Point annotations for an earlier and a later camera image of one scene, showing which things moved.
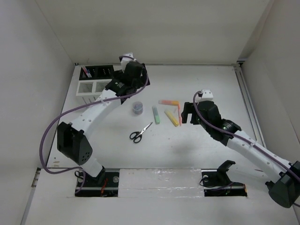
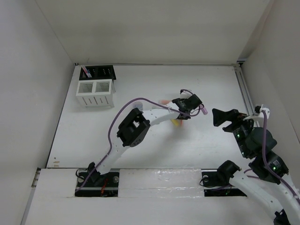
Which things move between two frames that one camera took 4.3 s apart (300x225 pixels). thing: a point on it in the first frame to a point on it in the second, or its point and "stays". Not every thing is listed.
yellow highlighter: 173,119 stays
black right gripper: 188,108 to 233,115
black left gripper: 142,78 to 187,117
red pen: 85,71 stays
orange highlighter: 168,102 stays
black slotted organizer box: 97,72 stays
